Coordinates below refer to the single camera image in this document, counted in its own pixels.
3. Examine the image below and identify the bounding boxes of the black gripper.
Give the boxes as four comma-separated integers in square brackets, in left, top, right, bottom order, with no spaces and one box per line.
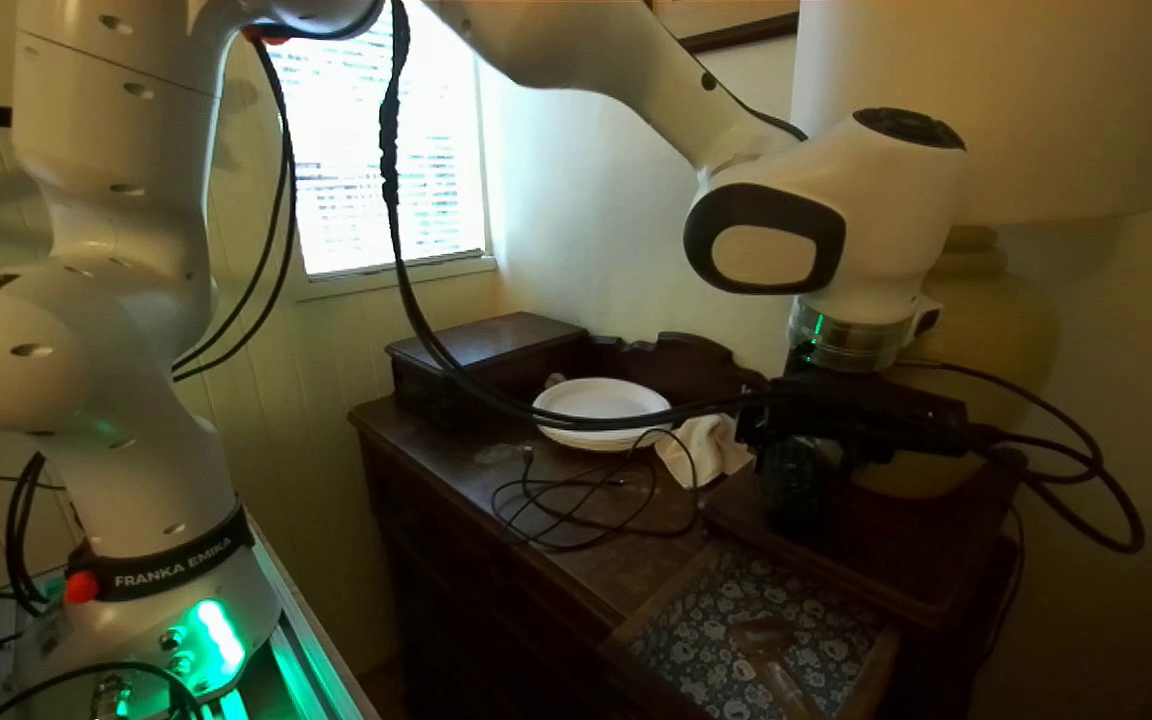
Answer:
[735,368,971,541]

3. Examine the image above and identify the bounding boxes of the window with blinds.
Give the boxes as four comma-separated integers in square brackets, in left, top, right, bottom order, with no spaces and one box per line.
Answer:
[268,0,488,276]

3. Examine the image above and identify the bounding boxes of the dark wooden dresser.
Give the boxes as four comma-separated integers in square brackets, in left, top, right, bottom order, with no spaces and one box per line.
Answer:
[346,331,1028,720]

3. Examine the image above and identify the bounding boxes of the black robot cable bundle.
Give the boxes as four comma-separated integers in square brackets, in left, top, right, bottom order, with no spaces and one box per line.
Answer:
[373,0,687,430]

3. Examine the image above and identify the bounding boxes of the black usb cable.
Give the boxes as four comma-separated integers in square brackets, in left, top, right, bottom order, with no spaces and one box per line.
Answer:
[488,419,728,557]

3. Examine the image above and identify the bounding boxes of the dark wooden box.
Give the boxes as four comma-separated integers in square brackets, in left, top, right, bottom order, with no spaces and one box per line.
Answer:
[388,310,588,422]

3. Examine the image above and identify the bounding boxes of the cream crumpled cloth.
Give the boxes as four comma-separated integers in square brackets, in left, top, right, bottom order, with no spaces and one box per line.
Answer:
[652,413,754,488]

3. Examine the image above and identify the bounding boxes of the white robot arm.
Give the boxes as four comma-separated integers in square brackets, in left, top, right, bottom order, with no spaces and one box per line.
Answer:
[0,0,965,720]

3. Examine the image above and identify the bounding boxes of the white paper plate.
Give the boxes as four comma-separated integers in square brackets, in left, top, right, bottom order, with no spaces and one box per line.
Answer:
[531,377,670,450]

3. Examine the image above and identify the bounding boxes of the open drawer with floral liner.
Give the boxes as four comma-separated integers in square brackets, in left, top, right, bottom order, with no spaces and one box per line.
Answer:
[614,544,902,720]

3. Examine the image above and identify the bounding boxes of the white lamp shade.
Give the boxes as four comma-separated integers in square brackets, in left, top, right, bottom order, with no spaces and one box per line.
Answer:
[794,0,1152,225]

